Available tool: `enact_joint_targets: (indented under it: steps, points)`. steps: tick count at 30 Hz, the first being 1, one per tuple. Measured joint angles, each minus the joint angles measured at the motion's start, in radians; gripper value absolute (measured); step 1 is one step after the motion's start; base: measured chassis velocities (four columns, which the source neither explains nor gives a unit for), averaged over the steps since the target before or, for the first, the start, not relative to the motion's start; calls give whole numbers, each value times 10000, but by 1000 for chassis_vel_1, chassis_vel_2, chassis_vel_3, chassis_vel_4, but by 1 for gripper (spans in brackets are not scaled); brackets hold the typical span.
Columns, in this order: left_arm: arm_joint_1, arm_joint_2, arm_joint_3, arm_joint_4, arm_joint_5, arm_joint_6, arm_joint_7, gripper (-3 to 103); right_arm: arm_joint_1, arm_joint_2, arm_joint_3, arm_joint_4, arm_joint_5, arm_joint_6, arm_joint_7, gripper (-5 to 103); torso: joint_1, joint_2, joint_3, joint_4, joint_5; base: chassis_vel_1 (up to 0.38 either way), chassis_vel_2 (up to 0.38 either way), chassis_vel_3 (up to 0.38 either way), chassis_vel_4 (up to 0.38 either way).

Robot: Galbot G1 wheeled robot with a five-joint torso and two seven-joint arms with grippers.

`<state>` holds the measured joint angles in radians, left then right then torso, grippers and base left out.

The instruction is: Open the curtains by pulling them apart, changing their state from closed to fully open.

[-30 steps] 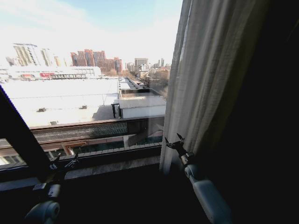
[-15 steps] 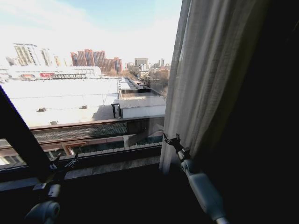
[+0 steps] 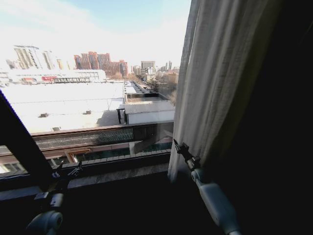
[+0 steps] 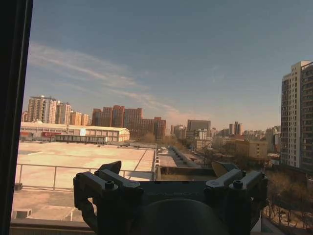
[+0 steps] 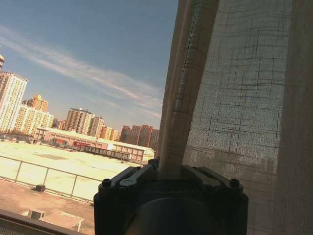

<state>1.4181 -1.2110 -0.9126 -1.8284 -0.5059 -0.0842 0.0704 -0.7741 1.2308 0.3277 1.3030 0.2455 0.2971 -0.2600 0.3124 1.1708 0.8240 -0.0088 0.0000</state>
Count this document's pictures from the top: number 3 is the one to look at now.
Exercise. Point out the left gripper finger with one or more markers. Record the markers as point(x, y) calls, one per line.
point(56, 171)
point(74, 170)

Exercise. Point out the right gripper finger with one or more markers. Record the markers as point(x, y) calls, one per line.
point(185, 148)
point(175, 146)

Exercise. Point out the white sheer curtain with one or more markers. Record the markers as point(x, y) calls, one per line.
point(215, 85)

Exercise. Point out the grey stone window sill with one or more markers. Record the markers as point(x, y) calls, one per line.
point(117, 172)

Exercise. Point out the grey corrugated roof building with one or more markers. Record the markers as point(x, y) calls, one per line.
point(149, 111)

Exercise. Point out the white flat roof building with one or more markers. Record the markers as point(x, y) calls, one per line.
point(61, 102)

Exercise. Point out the grey office building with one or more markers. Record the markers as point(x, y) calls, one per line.
point(147, 65)

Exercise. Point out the low white building red signs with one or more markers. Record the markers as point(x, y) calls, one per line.
point(61, 76)

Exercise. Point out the dark blackout curtain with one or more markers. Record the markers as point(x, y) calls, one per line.
point(281, 110)

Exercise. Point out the red brick high-rise building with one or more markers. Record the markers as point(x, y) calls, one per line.
point(102, 63)

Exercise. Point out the pale tower block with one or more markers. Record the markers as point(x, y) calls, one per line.
point(25, 57)

